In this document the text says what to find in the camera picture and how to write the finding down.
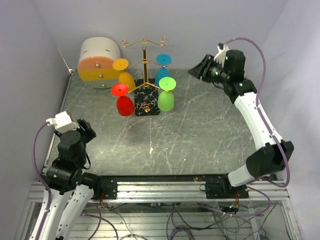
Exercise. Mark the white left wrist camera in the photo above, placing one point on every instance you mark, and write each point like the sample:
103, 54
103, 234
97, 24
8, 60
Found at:
62, 122

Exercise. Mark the gold wire glass rack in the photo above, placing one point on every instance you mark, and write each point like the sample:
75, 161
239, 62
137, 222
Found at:
146, 91

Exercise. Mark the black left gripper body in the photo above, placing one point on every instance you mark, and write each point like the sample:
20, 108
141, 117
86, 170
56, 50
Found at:
87, 134

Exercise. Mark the round white drawer cabinet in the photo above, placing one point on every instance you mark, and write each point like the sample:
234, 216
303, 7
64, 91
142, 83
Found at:
95, 65

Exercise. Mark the orange plastic wine glass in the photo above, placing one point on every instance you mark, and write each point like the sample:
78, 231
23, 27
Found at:
121, 65

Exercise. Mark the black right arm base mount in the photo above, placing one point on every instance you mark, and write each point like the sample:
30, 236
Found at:
222, 190

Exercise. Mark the aluminium rail frame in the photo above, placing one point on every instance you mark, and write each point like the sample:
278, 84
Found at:
198, 191

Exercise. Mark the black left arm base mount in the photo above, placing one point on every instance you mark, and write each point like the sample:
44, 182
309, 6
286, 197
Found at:
105, 188

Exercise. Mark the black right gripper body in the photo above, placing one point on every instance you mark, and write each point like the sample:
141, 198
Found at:
218, 73

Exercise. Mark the blue plastic wine glass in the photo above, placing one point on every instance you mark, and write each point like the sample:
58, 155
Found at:
163, 68

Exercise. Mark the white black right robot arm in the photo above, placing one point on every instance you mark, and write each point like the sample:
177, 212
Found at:
272, 151

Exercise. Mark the red plastic wine glass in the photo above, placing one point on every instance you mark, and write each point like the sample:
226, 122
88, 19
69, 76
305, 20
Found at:
124, 104

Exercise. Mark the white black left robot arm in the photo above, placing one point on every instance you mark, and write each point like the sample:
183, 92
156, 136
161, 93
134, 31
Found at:
67, 188

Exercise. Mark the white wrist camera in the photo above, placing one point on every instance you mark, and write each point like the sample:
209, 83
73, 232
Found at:
62, 122
220, 57

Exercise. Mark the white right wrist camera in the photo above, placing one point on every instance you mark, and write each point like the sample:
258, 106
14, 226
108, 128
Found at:
220, 57

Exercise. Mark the green plastic wine glass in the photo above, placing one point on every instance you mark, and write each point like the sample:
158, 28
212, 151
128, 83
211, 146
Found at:
166, 99

